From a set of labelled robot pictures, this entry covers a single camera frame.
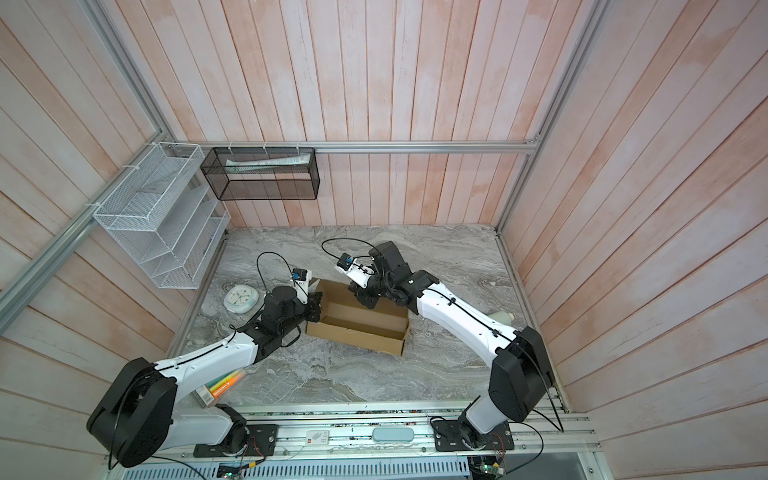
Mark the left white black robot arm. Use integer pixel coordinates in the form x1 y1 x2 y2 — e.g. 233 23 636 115
86 286 322 468

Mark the brown cardboard box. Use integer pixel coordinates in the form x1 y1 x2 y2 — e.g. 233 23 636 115
306 280 410 356

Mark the grey oval device on rail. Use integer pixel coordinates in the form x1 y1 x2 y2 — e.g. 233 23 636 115
371 426 415 443

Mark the paper sheet in black basket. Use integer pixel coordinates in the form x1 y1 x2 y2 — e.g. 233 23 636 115
225 153 312 174

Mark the pack of coloured markers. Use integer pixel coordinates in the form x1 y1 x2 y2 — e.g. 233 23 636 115
192 369 246 408

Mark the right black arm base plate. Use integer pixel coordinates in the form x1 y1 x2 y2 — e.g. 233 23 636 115
429 416 514 453

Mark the aluminium mounting rail frame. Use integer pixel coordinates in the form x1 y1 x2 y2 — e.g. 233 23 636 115
124 401 613 479

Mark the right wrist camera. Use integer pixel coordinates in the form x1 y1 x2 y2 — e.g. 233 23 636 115
335 253 375 289

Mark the black wire mesh basket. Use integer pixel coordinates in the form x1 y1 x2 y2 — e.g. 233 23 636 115
201 146 321 201

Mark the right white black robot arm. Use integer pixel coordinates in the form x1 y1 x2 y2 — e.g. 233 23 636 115
336 242 554 442

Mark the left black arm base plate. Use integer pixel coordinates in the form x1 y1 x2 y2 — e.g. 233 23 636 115
193 424 278 458

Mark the small white label box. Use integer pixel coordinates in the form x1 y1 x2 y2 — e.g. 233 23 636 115
305 430 330 447

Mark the white wire mesh shelf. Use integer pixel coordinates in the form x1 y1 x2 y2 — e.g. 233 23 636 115
94 142 230 290

